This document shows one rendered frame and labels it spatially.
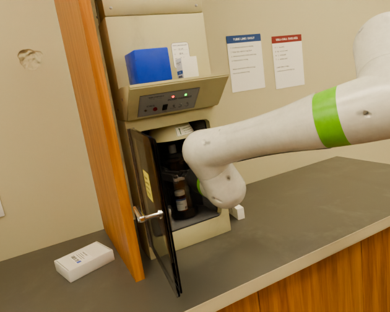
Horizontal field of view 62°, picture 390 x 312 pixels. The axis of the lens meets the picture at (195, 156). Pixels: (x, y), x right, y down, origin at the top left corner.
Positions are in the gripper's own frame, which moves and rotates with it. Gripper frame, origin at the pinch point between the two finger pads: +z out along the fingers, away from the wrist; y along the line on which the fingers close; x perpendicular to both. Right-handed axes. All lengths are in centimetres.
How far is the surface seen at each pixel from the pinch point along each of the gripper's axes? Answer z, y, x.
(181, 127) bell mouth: -7.5, -1.2, -15.4
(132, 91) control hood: -21.1, 17.1, -29.3
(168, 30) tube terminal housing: -10.2, -0.8, -46.2
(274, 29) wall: 33, -80, -51
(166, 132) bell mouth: -6.8, 3.9, -14.7
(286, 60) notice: 33, -87, -34
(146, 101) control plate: -17.9, 12.7, -25.9
